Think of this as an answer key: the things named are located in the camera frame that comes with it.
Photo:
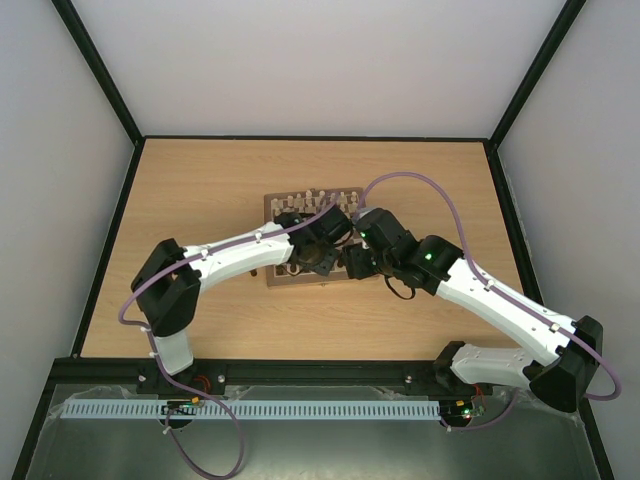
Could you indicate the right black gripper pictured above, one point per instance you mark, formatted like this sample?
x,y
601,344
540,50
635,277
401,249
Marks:
x,y
356,260

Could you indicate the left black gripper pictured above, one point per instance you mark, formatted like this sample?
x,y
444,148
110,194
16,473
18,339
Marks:
x,y
324,266

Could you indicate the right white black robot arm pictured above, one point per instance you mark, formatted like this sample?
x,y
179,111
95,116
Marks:
x,y
555,356

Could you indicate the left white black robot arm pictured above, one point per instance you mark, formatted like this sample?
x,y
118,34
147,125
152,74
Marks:
x,y
169,284

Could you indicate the wooden chess board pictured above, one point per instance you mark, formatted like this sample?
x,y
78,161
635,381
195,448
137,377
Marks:
x,y
277,277

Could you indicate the light pieces back rows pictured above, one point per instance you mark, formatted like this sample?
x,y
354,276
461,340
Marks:
x,y
310,202

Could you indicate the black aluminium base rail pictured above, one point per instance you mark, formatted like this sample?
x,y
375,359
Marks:
x,y
310,372

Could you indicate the white slotted cable duct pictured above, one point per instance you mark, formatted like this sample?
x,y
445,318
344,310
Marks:
x,y
106,409

